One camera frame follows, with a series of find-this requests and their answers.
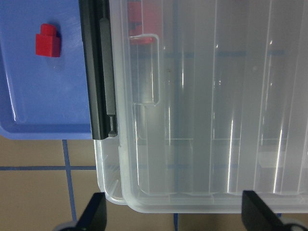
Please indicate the blue plastic tray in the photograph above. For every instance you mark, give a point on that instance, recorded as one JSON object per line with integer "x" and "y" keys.
{"x": 42, "y": 98}

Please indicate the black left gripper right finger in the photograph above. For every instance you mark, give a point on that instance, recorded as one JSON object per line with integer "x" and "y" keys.
{"x": 257, "y": 216}

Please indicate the black box latch handle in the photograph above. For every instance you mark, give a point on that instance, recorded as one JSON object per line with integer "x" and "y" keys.
{"x": 98, "y": 54}

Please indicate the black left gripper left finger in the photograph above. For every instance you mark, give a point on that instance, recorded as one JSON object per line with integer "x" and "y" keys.
{"x": 94, "y": 217}

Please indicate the red block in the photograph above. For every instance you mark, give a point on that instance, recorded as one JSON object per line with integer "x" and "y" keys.
{"x": 141, "y": 23}
{"x": 47, "y": 42}

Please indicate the clear plastic box lid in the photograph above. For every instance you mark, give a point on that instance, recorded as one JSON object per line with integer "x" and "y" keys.
{"x": 218, "y": 104}

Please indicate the clear plastic storage box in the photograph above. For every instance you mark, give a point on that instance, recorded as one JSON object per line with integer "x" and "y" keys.
{"x": 108, "y": 169}

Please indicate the red block in box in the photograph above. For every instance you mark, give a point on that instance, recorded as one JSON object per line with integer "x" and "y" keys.
{"x": 141, "y": 23}

